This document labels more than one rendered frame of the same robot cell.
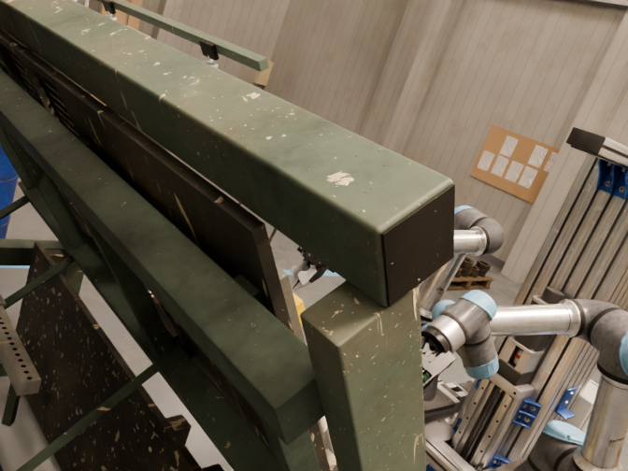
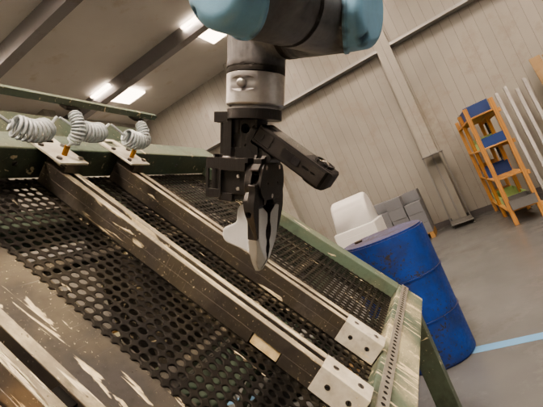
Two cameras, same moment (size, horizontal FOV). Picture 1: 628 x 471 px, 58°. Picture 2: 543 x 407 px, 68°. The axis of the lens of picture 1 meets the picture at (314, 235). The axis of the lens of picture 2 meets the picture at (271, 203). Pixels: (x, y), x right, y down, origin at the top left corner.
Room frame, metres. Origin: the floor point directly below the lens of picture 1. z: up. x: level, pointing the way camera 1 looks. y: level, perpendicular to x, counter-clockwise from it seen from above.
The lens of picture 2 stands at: (1.47, -0.53, 1.35)
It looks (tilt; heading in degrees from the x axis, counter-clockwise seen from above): 4 degrees up; 69
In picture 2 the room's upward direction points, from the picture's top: 23 degrees counter-clockwise
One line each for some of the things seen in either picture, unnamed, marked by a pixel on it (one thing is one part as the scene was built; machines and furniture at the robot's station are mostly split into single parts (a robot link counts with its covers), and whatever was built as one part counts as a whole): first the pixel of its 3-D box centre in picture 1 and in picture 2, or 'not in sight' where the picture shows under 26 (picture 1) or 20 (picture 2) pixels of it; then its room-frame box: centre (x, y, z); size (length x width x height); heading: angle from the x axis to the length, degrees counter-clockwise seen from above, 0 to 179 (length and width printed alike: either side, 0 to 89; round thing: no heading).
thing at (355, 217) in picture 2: not in sight; (365, 242); (4.48, 4.52, 0.70); 0.71 x 0.63 x 1.40; 42
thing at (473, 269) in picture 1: (449, 260); not in sight; (7.06, -1.74, 0.22); 1.21 x 0.84 x 0.43; 135
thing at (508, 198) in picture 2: not in sight; (494, 159); (7.70, 4.76, 1.02); 2.21 x 0.60 x 2.04; 44
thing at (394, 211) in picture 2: not in sight; (402, 220); (6.86, 6.71, 0.51); 1.03 x 0.69 x 1.02; 134
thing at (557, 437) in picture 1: (561, 448); not in sight; (1.44, -0.87, 1.20); 0.13 x 0.12 x 0.14; 19
